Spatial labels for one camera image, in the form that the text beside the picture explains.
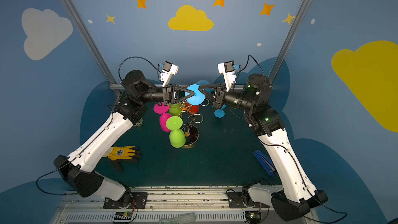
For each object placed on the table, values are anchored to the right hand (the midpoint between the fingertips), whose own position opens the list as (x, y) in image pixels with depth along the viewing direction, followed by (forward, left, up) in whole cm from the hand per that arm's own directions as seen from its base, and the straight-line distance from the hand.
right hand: (201, 87), depth 53 cm
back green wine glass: (+13, +16, -30) cm, 37 cm away
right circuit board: (-32, -27, -54) cm, 68 cm away
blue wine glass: (+29, -12, -52) cm, 60 cm away
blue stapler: (-6, -36, -50) cm, 62 cm away
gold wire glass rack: (+11, +8, -49) cm, 51 cm away
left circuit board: (-35, +34, -52) cm, 71 cm away
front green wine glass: (-4, +11, -29) cm, 32 cm away
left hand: (-1, +3, -2) cm, 4 cm away
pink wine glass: (+6, +19, -26) cm, 33 cm away
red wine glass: (+9, +5, -23) cm, 25 cm away
